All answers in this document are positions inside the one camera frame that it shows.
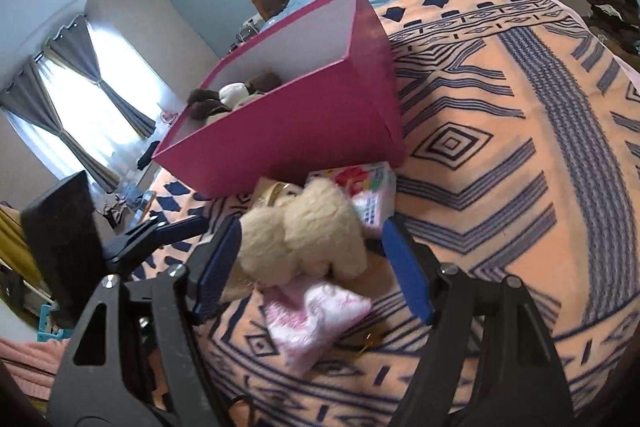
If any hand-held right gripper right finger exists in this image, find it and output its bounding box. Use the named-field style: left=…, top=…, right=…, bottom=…
left=381, top=214, right=576, bottom=427

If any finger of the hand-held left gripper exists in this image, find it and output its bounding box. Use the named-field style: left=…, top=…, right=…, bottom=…
left=102, top=214, right=172, bottom=264
left=130, top=216, right=209, bottom=281

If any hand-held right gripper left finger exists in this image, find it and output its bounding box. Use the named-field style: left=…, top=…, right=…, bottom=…
left=47, top=216, right=244, bottom=427

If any floral tissue pack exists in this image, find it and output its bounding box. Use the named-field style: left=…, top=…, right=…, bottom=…
left=306, top=161, right=397, bottom=240

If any cream teddy bear pink dress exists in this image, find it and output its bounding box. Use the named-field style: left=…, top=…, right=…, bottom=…
left=220, top=179, right=373, bottom=368

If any brown and white plush toy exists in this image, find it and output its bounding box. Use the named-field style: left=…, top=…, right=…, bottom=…
left=187, top=72, right=282, bottom=122

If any pink cardboard box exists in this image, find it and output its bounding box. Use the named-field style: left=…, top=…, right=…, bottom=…
left=151, top=0, right=406, bottom=198

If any person's left forearm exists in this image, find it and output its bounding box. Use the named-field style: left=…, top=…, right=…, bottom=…
left=0, top=337, right=71, bottom=403

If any colourful clothes heap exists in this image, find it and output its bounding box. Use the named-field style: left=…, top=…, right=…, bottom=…
left=102, top=192, right=156, bottom=225

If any small cream gift box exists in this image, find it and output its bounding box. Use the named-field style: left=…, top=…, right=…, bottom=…
left=252, top=177, right=303, bottom=208

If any grey curtain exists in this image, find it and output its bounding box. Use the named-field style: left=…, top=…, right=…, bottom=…
left=45, top=19, right=157, bottom=140
left=0, top=62, right=121, bottom=192

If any orange patterned blanket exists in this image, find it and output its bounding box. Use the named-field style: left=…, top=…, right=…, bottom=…
left=130, top=0, right=640, bottom=427

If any clear cosmetic organizer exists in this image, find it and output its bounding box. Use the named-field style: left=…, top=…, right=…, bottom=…
left=235, top=19, right=263, bottom=45

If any pile of dark clothes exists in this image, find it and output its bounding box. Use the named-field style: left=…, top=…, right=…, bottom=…
left=580, top=0, right=640, bottom=58

